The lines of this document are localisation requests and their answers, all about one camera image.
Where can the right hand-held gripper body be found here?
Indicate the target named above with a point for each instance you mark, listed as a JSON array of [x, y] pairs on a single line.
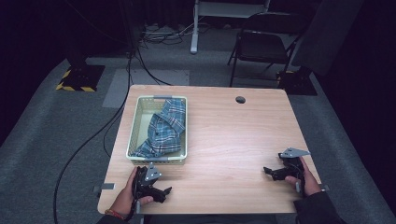
[[294, 165]]

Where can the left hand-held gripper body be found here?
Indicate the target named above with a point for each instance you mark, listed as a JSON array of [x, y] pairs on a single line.
[[148, 179]]

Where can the blue plaid shirt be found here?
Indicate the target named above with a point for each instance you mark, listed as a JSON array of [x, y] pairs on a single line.
[[165, 133]]

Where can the pale green plastic basket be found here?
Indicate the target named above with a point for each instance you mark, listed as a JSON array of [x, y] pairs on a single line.
[[143, 121]]

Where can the person's right hand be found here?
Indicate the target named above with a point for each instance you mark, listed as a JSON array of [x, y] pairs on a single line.
[[311, 183]]

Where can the person's left hand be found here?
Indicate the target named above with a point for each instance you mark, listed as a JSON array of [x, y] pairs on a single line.
[[124, 199]]

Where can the black yellow striped stand base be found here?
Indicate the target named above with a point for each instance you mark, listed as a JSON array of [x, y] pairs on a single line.
[[81, 77]]

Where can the black folding chair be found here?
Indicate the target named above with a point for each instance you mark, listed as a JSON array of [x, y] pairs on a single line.
[[261, 46]]

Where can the grey padded panel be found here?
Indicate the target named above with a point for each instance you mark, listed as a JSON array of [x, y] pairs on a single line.
[[327, 34]]

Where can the white metal stand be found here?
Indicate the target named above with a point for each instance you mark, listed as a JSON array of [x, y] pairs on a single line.
[[194, 34]]

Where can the grey metal table bracket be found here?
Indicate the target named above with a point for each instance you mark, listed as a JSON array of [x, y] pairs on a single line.
[[325, 187], [107, 186]]

